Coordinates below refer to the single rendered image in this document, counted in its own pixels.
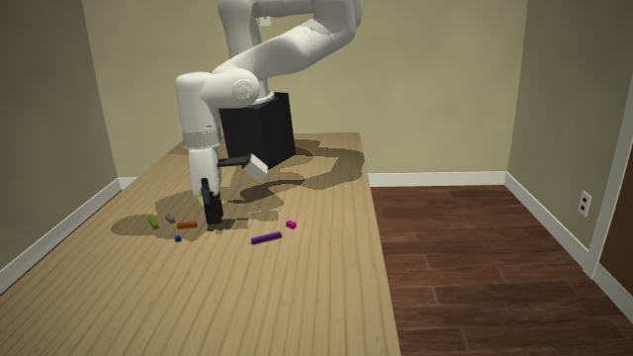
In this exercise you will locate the purple rod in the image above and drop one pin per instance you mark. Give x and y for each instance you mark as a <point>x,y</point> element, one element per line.
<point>266,237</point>

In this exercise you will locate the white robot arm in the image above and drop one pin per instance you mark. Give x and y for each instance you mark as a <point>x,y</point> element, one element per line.
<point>200,95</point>

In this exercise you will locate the orange rectangular bar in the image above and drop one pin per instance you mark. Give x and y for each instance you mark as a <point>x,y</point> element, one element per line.
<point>186,225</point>

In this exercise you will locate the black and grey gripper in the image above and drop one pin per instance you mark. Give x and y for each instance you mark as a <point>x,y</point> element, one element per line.
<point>207,177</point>

